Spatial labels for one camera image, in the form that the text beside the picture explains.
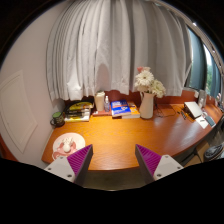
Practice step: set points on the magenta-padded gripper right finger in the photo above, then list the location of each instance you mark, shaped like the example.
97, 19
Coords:
166, 166

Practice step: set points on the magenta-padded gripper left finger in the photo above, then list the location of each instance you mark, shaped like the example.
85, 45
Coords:
60, 166

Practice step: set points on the pink cartoon mouse pad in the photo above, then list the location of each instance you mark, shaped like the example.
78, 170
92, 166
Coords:
78, 140

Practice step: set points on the dark green mug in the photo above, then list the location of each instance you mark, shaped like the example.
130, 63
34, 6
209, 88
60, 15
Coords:
58, 119

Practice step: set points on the white and yellow book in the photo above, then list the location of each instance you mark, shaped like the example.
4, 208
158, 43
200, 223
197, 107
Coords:
76, 118

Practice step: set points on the white paper sheet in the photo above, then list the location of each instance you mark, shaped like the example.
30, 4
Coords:
201, 122

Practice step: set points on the flat white electronic device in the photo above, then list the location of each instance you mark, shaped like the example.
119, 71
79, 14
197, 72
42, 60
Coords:
193, 109

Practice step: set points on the white ceramic jug vase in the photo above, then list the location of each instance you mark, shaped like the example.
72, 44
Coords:
146, 106

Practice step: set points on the flat red book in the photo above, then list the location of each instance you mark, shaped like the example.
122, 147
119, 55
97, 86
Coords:
100, 113

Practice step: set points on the cream tumbler with lid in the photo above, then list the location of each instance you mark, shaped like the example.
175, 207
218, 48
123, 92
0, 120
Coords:
99, 101

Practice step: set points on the small clear pump bottle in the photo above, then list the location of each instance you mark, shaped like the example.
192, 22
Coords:
106, 105

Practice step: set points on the white and pink flower bouquet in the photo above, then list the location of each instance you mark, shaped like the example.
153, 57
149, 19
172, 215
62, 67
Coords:
146, 80

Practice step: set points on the white pleated curtain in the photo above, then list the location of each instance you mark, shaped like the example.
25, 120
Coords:
120, 46

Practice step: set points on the white framed wall panel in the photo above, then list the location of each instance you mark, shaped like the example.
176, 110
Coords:
16, 113

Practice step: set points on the glass window with frame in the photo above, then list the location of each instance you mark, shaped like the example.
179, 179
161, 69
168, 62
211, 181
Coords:
203, 70

